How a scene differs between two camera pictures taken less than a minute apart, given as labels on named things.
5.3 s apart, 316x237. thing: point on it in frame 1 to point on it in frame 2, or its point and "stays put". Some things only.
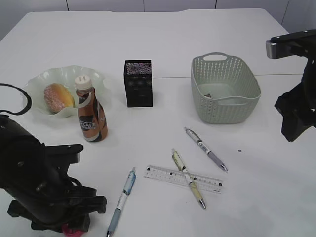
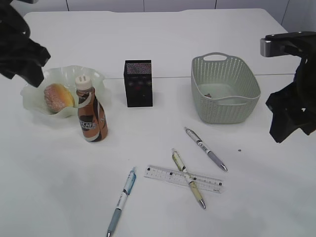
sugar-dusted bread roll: [57, 97] stays put
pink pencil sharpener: [69, 232] to [138, 88]
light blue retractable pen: [129, 185] stays put
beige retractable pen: [178, 161] stays put
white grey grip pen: [205, 148] stays put
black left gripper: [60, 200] to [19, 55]
